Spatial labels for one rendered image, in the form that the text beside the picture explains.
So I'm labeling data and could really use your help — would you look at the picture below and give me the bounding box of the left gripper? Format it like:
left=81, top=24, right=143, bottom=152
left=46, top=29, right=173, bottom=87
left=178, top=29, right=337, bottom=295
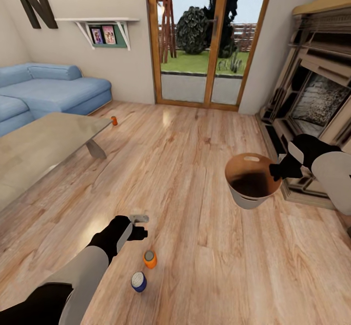
left=127, top=225, right=148, bottom=241

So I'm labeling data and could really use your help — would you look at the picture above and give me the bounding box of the trash can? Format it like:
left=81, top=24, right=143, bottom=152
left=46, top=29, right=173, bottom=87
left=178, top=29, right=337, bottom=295
left=225, top=153, right=283, bottom=210

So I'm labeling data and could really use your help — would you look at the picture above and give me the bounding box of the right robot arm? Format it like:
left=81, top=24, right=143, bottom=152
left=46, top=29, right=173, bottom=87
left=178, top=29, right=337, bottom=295
left=269, top=134, right=351, bottom=215

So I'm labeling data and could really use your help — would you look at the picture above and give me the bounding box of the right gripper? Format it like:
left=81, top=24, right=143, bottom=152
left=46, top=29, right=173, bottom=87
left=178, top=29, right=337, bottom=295
left=269, top=160, right=303, bottom=181

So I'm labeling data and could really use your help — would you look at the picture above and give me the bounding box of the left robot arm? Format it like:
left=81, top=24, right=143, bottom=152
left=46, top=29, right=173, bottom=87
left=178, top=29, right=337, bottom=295
left=0, top=214, right=150, bottom=325

